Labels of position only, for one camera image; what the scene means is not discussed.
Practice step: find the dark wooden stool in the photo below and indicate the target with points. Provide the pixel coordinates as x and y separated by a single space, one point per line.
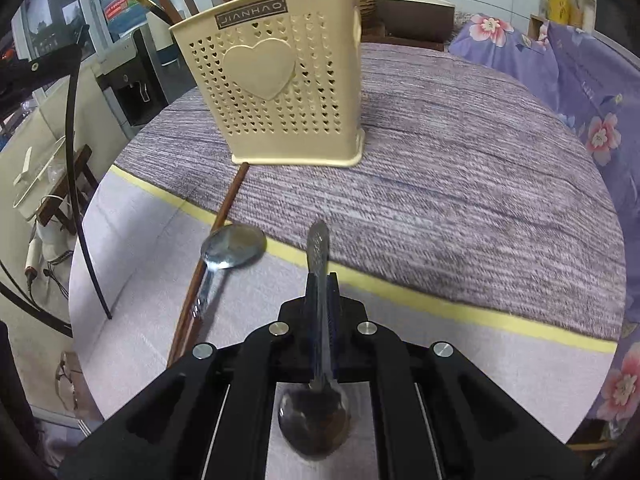
82 160

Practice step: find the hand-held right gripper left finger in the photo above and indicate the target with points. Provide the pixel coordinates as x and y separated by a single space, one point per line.
235 410

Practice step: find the beige fabric cover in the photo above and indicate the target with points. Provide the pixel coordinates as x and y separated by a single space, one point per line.
35 120

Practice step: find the blue water jug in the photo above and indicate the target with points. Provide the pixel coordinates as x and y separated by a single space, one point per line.
115 5

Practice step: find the cream plastic utensil holder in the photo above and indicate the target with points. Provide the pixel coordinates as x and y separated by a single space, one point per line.
310 125

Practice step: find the aluminium window frame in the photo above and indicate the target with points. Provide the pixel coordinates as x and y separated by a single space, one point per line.
97 15

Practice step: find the grey water dispenser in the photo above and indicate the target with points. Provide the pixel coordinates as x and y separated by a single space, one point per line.
130 92

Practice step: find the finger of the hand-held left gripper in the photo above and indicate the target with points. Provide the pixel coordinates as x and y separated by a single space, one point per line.
35 66

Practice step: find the white cup dispenser tube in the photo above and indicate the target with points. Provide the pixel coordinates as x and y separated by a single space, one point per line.
162 37

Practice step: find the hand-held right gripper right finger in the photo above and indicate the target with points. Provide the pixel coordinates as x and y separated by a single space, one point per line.
425 410

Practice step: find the glass jar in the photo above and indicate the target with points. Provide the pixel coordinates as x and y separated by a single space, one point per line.
580 5

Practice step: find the wicker basket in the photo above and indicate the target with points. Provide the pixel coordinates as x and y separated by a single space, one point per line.
367 10

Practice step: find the purple floral cloth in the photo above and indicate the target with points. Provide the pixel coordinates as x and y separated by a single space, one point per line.
590 85

